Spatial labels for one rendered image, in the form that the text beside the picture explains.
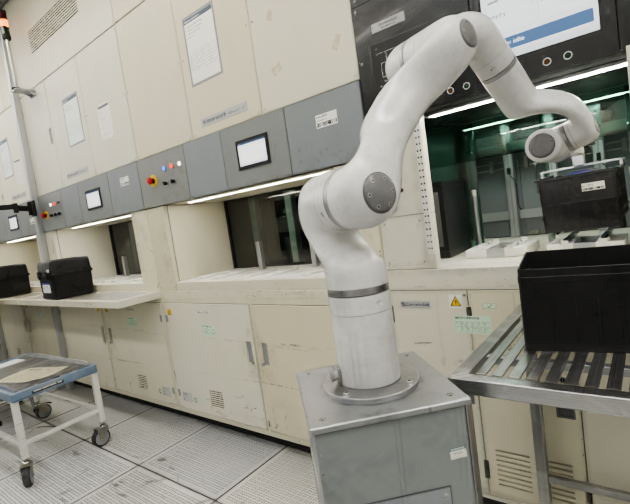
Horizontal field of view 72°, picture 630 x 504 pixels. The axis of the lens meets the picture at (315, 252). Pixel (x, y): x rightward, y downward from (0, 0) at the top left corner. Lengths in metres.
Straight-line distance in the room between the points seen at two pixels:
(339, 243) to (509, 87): 0.58
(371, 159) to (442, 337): 0.94
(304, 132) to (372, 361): 1.15
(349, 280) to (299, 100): 1.14
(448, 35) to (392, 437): 0.74
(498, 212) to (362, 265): 1.62
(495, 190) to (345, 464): 1.81
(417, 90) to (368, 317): 0.45
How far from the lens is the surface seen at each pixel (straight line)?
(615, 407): 0.84
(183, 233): 2.59
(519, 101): 1.20
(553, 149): 1.25
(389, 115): 0.87
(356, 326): 0.80
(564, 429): 1.58
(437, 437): 0.83
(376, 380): 0.83
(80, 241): 3.95
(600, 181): 1.58
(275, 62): 1.92
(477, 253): 1.67
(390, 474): 0.83
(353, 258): 0.79
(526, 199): 2.33
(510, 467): 1.71
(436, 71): 0.94
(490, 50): 1.15
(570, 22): 1.45
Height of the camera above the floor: 1.10
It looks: 4 degrees down
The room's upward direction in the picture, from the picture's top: 8 degrees counter-clockwise
